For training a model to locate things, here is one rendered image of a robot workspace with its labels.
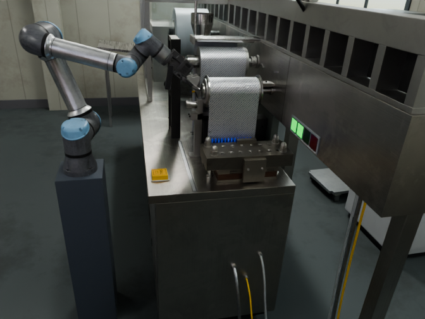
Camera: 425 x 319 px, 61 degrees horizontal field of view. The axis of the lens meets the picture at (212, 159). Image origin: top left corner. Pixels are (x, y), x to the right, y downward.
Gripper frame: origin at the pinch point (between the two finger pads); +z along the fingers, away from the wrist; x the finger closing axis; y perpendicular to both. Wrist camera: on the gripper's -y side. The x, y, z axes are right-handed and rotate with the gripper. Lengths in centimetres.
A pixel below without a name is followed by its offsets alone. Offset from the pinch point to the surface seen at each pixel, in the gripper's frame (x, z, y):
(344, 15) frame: -53, 4, 53
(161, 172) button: -18.7, 6.9, -37.1
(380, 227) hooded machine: 15, 176, 7
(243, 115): -8.4, 23.2, 5.6
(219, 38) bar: 21.7, -1.0, 24.7
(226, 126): -8.4, 20.6, -3.7
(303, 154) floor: 172, 200, 3
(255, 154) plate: -26.2, 31.6, -2.7
